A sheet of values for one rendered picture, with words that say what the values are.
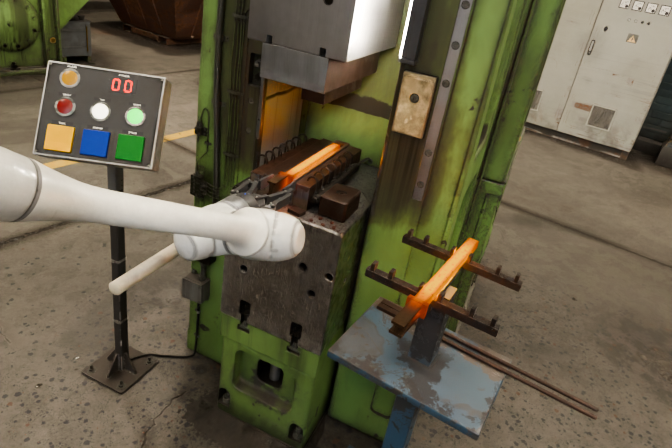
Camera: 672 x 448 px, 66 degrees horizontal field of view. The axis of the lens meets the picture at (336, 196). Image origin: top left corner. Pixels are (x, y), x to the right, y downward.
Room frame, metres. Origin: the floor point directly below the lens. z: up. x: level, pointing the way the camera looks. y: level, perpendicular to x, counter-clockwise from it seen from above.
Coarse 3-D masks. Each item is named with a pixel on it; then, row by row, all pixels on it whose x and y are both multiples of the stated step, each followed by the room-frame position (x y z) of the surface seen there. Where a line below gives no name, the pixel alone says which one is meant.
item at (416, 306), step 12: (468, 240) 1.19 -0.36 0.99; (456, 252) 1.12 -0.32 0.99; (468, 252) 1.13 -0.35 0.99; (444, 264) 1.05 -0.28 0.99; (456, 264) 1.06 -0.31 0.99; (444, 276) 1.00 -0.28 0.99; (432, 288) 0.94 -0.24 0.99; (408, 300) 0.88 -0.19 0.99; (420, 300) 0.88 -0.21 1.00; (408, 312) 0.84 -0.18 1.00; (420, 312) 0.87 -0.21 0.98; (396, 324) 0.80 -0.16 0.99; (408, 324) 0.83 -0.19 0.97
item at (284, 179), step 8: (336, 144) 1.70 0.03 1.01; (320, 152) 1.60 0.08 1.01; (328, 152) 1.61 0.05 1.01; (312, 160) 1.52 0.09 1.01; (320, 160) 1.55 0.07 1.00; (296, 168) 1.43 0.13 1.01; (304, 168) 1.44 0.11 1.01; (280, 176) 1.33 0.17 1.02; (288, 176) 1.35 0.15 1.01; (296, 176) 1.40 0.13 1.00; (272, 184) 1.28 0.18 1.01; (280, 184) 1.32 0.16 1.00; (272, 192) 1.28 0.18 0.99
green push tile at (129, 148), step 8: (120, 136) 1.38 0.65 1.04; (128, 136) 1.38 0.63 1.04; (136, 136) 1.38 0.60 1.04; (120, 144) 1.37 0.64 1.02; (128, 144) 1.37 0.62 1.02; (136, 144) 1.37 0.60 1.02; (120, 152) 1.35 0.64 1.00; (128, 152) 1.36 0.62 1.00; (136, 152) 1.36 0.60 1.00; (128, 160) 1.35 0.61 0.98; (136, 160) 1.35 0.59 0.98
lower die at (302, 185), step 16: (304, 144) 1.72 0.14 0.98; (320, 144) 1.72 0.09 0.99; (272, 160) 1.53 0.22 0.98; (288, 160) 1.53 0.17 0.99; (304, 160) 1.52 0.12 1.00; (256, 176) 1.41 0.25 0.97; (304, 176) 1.42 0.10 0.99; (320, 176) 1.44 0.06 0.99; (336, 176) 1.54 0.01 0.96; (256, 192) 1.40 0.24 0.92; (304, 192) 1.35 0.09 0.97; (304, 208) 1.35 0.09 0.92
